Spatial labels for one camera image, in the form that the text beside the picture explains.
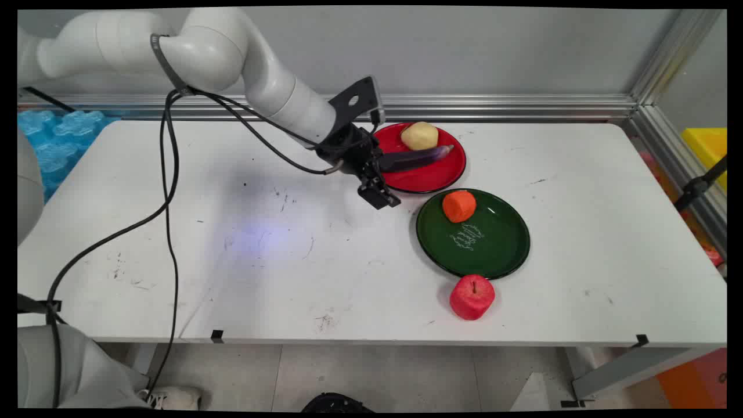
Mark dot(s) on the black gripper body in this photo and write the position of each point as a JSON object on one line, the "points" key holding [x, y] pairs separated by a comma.
{"points": [[351, 151]]}

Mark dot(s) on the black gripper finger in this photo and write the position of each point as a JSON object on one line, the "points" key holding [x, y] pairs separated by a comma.
{"points": [[388, 194], [371, 188]]}

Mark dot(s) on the orange carrot piece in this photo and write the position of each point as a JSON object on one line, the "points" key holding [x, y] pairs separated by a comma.
{"points": [[459, 206]]}

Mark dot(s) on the grey robot base cover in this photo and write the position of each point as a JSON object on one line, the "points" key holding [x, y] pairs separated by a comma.
{"points": [[75, 371]]}

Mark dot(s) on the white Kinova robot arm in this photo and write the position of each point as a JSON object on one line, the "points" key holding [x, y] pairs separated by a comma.
{"points": [[203, 49]]}

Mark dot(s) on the purple eggplant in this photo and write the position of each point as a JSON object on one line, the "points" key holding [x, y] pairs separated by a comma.
{"points": [[412, 158]]}

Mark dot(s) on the red plate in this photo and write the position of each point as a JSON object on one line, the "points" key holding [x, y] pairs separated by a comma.
{"points": [[429, 177]]}

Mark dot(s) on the yellow potato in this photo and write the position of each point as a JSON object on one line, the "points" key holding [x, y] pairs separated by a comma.
{"points": [[419, 136]]}

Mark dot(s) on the green plate with writing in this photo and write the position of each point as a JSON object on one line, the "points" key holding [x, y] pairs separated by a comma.
{"points": [[487, 247]]}

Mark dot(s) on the red apple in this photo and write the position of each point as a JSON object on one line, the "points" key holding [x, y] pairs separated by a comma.
{"points": [[471, 299]]}

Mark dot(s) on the black tape marker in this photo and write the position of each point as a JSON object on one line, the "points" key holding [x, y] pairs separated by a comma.
{"points": [[641, 341], [217, 335]]}

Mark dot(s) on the black round object on floor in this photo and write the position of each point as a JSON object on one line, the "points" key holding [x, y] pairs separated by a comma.
{"points": [[336, 403]]}

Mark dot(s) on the white board on floor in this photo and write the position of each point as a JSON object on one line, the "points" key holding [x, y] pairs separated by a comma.
{"points": [[537, 395]]}

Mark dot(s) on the white sneaker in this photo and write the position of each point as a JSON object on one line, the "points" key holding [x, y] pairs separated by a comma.
{"points": [[177, 397]]}

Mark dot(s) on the white table leg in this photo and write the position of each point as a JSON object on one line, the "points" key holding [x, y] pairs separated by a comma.
{"points": [[142, 360]]}

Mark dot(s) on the grey table leg brace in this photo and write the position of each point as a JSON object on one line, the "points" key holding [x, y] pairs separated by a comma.
{"points": [[627, 368]]}

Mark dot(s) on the blue plastic trays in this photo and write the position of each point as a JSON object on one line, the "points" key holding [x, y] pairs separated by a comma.
{"points": [[55, 145]]}

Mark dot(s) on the yellow box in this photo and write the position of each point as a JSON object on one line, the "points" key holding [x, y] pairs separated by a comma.
{"points": [[708, 148]]}

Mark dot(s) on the orange box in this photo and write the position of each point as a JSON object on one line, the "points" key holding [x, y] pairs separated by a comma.
{"points": [[696, 380]]}

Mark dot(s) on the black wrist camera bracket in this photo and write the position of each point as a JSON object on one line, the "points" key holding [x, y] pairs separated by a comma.
{"points": [[357, 101]]}

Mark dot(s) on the horizontal aluminium frame rail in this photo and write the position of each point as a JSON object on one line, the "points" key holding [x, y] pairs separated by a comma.
{"points": [[493, 107]]}

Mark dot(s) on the side aluminium frame rail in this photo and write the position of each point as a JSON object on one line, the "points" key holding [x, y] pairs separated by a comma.
{"points": [[679, 168]]}

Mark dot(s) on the upright aluminium frame post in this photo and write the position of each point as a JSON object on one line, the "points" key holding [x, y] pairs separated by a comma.
{"points": [[676, 55]]}

